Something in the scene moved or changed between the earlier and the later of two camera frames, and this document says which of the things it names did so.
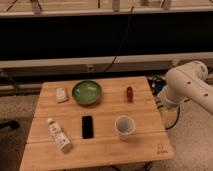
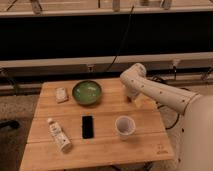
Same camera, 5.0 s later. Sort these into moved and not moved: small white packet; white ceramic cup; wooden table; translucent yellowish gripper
Moved: translucent yellowish gripper
Not moved: wooden table; white ceramic cup; small white packet
